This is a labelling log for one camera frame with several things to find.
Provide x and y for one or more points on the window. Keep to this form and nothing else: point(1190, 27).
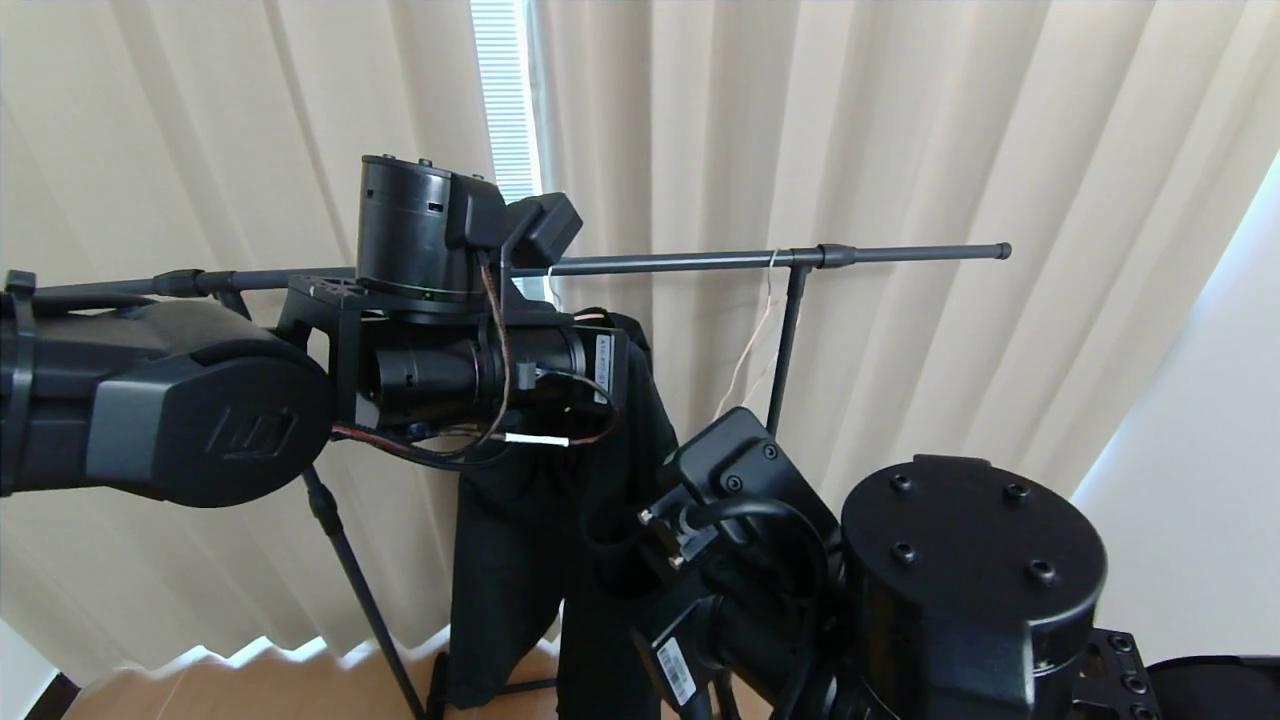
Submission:
point(505, 100)

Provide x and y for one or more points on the black garment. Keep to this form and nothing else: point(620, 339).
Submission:
point(600, 670)

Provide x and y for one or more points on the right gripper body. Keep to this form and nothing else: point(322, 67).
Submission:
point(760, 650)

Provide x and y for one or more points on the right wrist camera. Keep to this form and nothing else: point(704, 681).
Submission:
point(740, 470)

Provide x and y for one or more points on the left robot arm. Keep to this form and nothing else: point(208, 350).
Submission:
point(180, 400)

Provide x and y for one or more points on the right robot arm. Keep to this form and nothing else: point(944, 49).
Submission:
point(970, 580)

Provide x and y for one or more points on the pink clothes hanger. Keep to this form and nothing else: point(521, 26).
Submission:
point(745, 350)

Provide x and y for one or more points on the black shorts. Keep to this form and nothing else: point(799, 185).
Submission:
point(500, 560)

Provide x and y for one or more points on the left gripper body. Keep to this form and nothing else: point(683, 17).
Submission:
point(450, 380)

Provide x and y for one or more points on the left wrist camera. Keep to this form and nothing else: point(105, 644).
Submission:
point(545, 225)

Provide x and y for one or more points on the beige curtain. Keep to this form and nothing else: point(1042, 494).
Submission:
point(900, 130)
point(200, 120)

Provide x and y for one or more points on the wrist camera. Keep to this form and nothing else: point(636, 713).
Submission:
point(740, 470)
point(545, 225)

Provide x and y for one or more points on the black clothes rack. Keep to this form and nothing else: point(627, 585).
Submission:
point(700, 262)

